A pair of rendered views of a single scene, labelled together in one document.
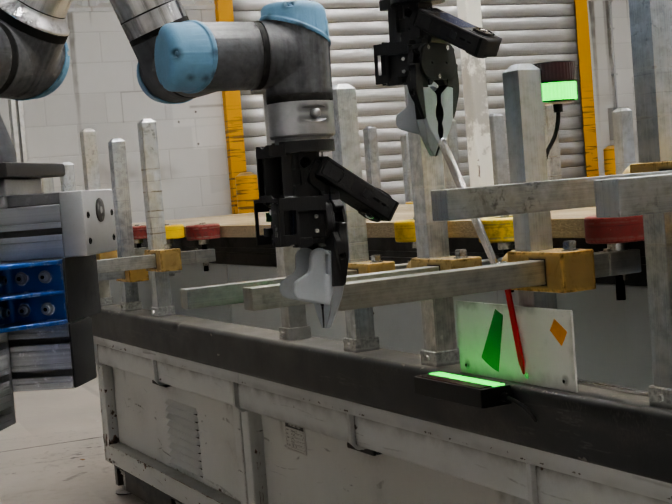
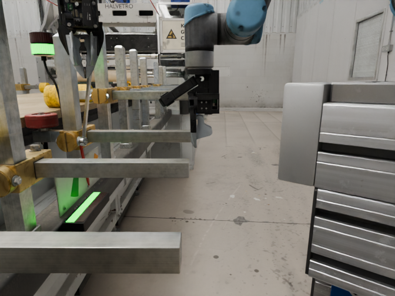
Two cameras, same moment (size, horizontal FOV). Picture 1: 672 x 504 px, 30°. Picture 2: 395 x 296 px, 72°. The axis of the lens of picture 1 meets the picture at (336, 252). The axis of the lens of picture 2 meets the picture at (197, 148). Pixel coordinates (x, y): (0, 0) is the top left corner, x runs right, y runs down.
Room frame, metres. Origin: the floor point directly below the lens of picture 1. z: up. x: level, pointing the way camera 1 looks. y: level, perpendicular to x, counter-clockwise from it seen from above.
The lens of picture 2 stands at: (2.09, 0.36, 1.00)
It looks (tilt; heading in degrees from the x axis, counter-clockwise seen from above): 14 degrees down; 207
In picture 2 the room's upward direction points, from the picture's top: straight up
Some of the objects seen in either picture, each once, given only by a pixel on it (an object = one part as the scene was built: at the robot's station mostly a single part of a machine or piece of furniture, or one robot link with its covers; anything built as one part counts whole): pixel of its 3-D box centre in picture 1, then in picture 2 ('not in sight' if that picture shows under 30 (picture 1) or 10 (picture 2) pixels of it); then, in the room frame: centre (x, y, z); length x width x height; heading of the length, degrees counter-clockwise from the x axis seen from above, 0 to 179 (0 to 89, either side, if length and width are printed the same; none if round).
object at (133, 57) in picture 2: not in sight; (136, 97); (0.93, -0.59, 0.91); 0.03 x 0.03 x 0.48; 27
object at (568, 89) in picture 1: (553, 92); (44, 49); (1.62, -0.30, 1.07); 0.06 x 0.06 x 0.02
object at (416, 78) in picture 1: (422, 85); (92, 34); (1.63, -0.13, 1.09); 0.05 x 0.02 x 0.09; 137
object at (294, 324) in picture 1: (284, 215); not in sight; (2.28, 0.09, 0.93); 0.05 x 0.04 x 0.45; 27
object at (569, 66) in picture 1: (551, 73); (43, 39); (1.62, -0.30, 1.10); 0.06 x 0.06 x 0.02
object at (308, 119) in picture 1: (302, 123); (199, 61); (1.41, 0.03, 1.05); 0.08 x 0.08 x 0.05
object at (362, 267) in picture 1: (362, 277); not in sight; (2.03, -0.04, 0.82); 0.13 x 0.06 x 0.05; 27
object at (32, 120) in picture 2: (618, 255); (43, 133); (1.61, -0.36, 0.85); 0.08 x 0.08 x 0.11
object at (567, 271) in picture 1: (547, 269); (76, 137); (1.58, -0.27, 0.85); 0.13 x 0.06 x 0.05; 27
